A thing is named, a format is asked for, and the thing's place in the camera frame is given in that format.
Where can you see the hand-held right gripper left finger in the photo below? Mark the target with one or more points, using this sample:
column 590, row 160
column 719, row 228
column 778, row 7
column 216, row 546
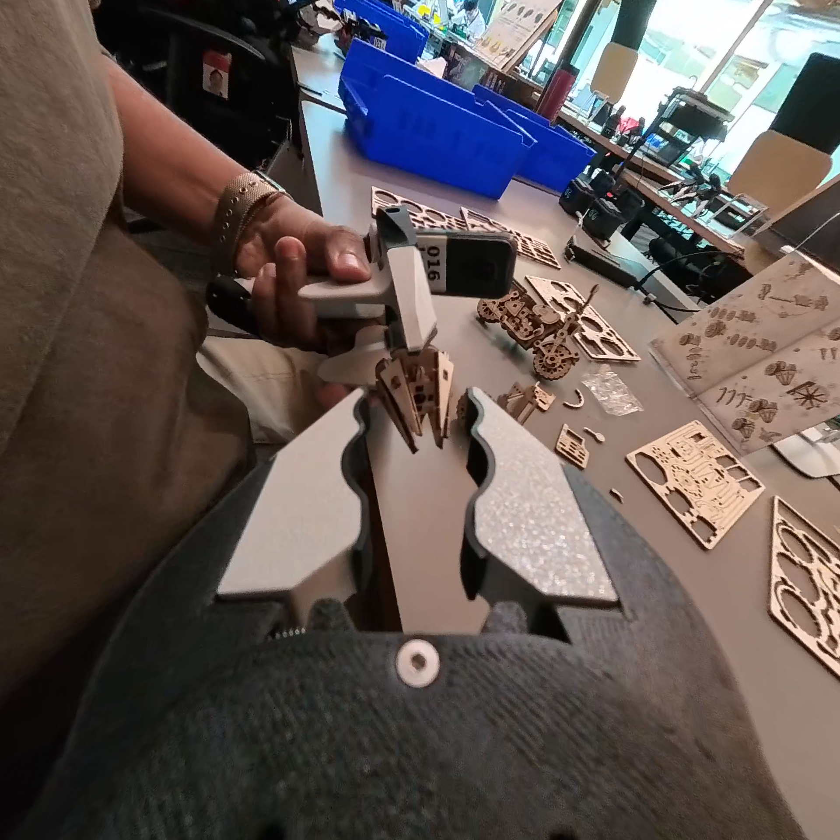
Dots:
column 295, row 518

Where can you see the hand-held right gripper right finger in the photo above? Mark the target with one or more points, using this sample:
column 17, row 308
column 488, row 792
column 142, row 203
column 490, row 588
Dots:
column 538, row 525

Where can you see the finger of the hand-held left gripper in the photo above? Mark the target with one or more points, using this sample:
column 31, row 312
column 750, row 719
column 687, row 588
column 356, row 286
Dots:
column 410, row 295
column 354, row 361

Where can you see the wooden model assembly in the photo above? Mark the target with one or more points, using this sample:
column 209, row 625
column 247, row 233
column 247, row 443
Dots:
column 420, row 387

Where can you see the person's left forearm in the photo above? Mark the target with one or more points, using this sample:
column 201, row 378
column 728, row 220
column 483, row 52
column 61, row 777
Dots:
column 170, row 154

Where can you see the grey desk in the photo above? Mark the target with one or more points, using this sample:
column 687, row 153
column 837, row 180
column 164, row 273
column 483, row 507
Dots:
column 649, row 426

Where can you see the person's left hand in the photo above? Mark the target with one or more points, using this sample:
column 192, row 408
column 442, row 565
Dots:
column 308, row 246

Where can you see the wooden puzzle sheet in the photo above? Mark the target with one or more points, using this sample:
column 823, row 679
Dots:
column 741, row 489
column 538, row 283
column 380, row 197
column 779, row 525
column 525, row 253

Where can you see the wooden motorcycle model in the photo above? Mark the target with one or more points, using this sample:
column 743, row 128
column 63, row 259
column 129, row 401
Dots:
column 525, row 321

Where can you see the slotted wooden piece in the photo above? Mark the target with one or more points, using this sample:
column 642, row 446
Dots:
column 571, row 447

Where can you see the person's pale trousers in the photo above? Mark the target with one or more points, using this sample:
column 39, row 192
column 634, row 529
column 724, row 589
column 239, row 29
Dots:
column 262, row 394

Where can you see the small wooden piece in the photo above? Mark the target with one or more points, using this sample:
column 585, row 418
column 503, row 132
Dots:
column 592, row 433

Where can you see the black flat device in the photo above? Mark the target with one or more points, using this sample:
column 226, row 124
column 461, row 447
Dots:
column 594, row 257

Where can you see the small wooden subassembly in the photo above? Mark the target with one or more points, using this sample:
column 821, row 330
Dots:
column 525, row 400

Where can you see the curved wooden piece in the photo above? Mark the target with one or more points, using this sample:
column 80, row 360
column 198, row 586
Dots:
column 579, row 401

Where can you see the large blue plastic bin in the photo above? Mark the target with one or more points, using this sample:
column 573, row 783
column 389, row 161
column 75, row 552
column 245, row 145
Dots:
column 426, row 138

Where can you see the black battery charger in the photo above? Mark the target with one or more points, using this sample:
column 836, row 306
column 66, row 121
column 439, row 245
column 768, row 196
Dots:
column 600, row 203

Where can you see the clear plastic bag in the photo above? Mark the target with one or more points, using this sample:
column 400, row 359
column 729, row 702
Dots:
column 610, row 390

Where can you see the red bottle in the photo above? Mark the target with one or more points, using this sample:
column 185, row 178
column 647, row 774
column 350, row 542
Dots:
column 558, row 92

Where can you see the beige and black chair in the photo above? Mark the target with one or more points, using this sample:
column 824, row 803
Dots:
column 781, row 170
column 613, row 69

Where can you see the poster board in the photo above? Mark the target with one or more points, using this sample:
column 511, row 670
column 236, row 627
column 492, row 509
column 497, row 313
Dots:
column 518, row 26

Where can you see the instruction booklet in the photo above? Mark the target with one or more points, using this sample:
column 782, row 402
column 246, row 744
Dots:
column 754, row 354

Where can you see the white stand base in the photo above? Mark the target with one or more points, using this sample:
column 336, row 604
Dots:
column 810, row 453

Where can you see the person's beige shirt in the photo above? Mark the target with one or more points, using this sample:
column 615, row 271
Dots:
column 65, row 328

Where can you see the black office chair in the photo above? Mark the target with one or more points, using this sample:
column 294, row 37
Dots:
column 184, row 59

